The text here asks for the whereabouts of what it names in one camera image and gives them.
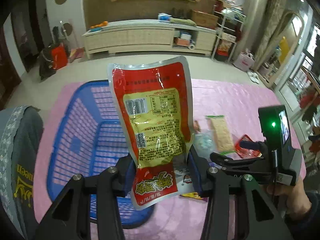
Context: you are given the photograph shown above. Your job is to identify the small red snack pouch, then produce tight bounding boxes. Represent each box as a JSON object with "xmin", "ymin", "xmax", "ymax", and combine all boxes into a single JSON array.
[{"xmin": 235, "ymin": 134, "xmax": 261, "ymax": 159}]

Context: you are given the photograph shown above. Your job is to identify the green-edged cracker pack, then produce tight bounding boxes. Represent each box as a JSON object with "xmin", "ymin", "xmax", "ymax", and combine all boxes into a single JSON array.
[{"xmin": 206, "ymin": 115, "xmax": 235, "ymax": 154}]

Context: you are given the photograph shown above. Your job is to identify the clear bag of candies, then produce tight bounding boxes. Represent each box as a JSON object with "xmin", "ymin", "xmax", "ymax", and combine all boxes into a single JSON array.
[{"xmin": 193, "ymin": 133, "xmax": 216, "ymax": 162}]

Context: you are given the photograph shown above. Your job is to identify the blue plastic basket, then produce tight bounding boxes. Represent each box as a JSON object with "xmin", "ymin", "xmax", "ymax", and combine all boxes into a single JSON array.
[{"xmin": 46, "ymin": 80, "xmax": 156, "ymax": 229}]

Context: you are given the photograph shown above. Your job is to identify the large red yellow snack pouch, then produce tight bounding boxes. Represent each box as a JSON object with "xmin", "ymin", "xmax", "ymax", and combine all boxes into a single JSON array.
[{"xmin": 107, "ymin": 56, "xmax": 195, "ymax": 210}]

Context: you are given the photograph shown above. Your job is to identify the orange snack bar wrapper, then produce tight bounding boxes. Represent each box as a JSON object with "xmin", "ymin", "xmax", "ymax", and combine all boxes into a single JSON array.
[{"xmin": 194, "ymin": 120, "xmax": 201, "ymax": 133}]

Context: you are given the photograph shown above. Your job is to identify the person's right hand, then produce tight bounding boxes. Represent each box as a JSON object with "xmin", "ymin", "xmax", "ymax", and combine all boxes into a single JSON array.
[{"xmin": 267, "ymin": 177, "xmax": 312, "ymax": 219}]

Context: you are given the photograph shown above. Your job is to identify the purple yellow snack packet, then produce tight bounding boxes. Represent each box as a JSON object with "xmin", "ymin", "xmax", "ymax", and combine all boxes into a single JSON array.
[{"xmin": 180, "ymin": 192, "xmax": 208, "ymax": 202}]

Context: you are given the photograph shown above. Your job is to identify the white slippers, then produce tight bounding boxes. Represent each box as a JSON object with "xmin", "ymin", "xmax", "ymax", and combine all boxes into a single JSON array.
[{"xmin": 247, "ymin": 71, "xmax": 260, "ymax": 84}]

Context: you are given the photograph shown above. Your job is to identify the pink tote bag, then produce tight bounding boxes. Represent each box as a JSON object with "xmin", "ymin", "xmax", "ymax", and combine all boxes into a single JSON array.
[{"xmin": 233, "ymin": 52, "xmax": 254, "ymax": 72}]

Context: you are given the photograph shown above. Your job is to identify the arched standing mirror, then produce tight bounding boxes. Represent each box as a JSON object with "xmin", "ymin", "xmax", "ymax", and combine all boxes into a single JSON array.
[{"xmin": 255, "ymin": 10, "xmax": 304, "ymax": 88}]

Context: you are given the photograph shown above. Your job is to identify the white metal shelf rack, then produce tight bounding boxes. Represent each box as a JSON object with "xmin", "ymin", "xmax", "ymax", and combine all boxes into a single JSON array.
[{"xmin": 212, "ymin": 0, "xmax": 246, "ymax": 62}]

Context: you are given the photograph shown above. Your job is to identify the cream tv cabinet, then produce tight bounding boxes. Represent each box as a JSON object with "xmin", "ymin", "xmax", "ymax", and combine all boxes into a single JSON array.
[{"xmin": 82, "ymin": 19, "xmax": 217, "ymax": 57}]

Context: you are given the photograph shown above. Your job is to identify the cardboard box on cabinet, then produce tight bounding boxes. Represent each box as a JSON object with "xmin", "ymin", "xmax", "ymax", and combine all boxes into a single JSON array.
[{"xmin": 191, "ymin": 10, "xmax": 219, "ymax": 29}]

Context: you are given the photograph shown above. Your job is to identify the green folded cloth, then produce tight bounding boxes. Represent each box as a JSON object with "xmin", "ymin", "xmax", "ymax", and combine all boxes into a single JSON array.
[{"xmin": 170, "ymin": 17, "xmax": 197, "ymax": 26}]

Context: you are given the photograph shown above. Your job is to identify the silver standing air conditioner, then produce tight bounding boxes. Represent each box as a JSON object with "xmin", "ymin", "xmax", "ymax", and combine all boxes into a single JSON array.
[{"xmin": 234, "ymin": 0, "xmax": 268, "ymax": 57}]

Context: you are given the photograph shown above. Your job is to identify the patterned curtain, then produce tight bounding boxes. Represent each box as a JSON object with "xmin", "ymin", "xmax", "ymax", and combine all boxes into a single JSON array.
[{"xmin": 252, "ymin": 0, "xmax": 286, "ymax": 70}]

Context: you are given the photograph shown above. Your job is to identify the black bag on floor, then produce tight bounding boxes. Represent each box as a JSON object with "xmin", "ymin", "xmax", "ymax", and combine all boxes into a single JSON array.
[{"xmin": 39, "ymin": 48, "xmax": 56, "ymax": 81}]

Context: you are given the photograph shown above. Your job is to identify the tissue box on cabinet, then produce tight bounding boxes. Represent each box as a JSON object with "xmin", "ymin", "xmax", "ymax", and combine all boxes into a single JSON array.
[{"xmin": 157, "ymin": 12, "xmax": 171, "ymax": 22}]

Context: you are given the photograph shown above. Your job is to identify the red bag on floor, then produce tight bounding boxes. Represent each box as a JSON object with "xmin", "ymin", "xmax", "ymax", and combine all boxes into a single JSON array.
[{"xmin": 51, "ymin": 45, "xmax": 68, "ymax": 70}]

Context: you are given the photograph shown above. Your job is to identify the broom and dustpan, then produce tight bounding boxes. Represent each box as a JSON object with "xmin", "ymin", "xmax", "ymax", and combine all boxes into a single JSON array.
[{"xmin": 60, "ymin": 21, "xmax": 85, "ymax": 63}]

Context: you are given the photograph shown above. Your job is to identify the oranges on blue plate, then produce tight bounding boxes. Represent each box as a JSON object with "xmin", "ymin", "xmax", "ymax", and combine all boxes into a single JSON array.
[{"xmin": 90, "ymin": 21, "xmax": 108, "ymax": 31}]

